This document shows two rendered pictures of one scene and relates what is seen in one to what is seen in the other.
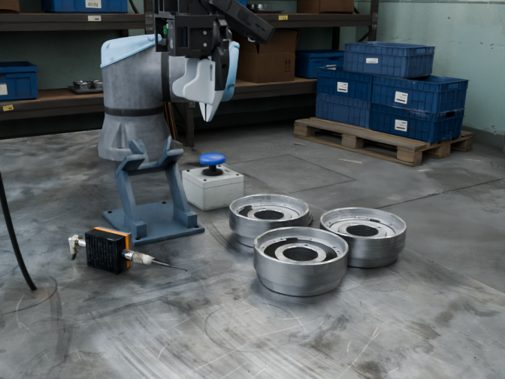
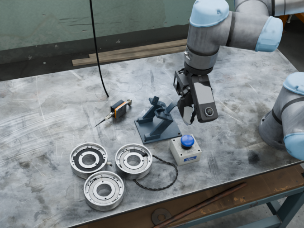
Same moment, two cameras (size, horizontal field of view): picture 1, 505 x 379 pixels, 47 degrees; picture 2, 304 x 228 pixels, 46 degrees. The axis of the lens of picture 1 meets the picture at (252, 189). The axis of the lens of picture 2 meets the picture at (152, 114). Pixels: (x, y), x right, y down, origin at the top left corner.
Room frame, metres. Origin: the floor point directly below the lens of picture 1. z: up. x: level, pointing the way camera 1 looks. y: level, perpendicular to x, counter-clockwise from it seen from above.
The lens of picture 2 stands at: (0.85, -0.62, 1.67)
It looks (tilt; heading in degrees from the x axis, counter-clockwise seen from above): 47 degrees down; 99
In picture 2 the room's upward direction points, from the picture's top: 6 degrees clockwise
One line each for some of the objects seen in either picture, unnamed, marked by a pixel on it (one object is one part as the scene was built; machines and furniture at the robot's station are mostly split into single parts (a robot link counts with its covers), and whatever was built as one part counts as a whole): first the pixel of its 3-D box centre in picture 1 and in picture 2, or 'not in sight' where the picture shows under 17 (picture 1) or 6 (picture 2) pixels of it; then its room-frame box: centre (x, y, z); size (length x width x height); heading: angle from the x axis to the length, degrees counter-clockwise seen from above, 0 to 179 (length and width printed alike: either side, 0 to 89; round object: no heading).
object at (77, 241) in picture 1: (122, 255); (112, 112); (0.60, 0.15, 0.82); 0.17 x 0.02 x 0.04; 62
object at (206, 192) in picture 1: (211, 184); (187, 149); (0.86, 0.06, 0.82); 0.08 x 0.07 x 0.05; 33
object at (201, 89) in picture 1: (201, 92); (183, 109); (0.82, 0.07, 0.97); 0.06 x 0.03 x 0.09; 121
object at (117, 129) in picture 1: (135, 128); (286, 122); (1.15, 0.24, 0.85); 0.15 x 0.15 x 0.10
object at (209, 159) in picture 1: (212, 170); (186, 144); (0.85, 0.06, 0.85); 0.04 x 0.04 x 0.05
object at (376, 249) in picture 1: (361, 237); (104, 191); (0.67, -0.14, 0.82); 0.10 x 0.10 x 0.04
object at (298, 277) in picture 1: (300, 260); (88, 161); (0.59, -0.05, 0.82); 0.10 x 0.10 x 0.04
